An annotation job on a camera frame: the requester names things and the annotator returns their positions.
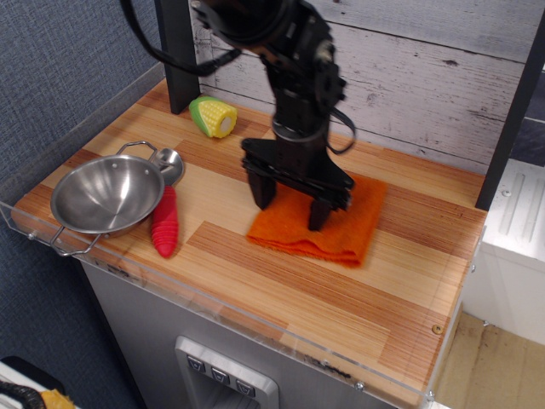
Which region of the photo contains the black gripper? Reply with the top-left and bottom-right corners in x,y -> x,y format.
241,121 -> 354,231

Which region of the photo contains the orange cloth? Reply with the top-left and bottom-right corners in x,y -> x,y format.
246,175 -> 387,268

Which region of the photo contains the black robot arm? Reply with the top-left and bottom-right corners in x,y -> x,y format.
192,1 -> 355,231

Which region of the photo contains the yellow toy corn cob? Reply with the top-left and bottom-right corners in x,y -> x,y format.
189,96 -> 238,138

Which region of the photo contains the clear acrylic table guard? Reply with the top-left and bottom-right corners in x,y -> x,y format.
1,57 -> 491,408

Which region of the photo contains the grey cabinet control panel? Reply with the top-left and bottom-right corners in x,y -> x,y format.
175,336 -> 280,408

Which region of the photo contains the white ribbed box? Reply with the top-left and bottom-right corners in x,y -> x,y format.
462,159 -> 544,344

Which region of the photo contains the black and yellow bag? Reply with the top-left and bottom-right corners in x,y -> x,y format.
1,356 -> 77,408

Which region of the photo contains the red-handled metal spoon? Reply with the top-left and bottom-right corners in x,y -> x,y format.
151,148 -> 185,258

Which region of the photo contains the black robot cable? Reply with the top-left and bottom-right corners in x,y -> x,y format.
118,0 -> 242,78

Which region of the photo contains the stainless steel bowl with handles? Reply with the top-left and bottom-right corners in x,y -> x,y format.
49,141 -> 165,256

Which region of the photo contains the black left vertical post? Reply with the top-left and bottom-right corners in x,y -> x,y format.
154,0 -> 200,114

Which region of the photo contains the black vertical post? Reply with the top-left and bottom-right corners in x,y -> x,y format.
154,0 -> 200,114
475,14 -> 544,211

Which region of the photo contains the black right vertical post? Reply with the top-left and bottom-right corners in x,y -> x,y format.
475,14 -> 544,211

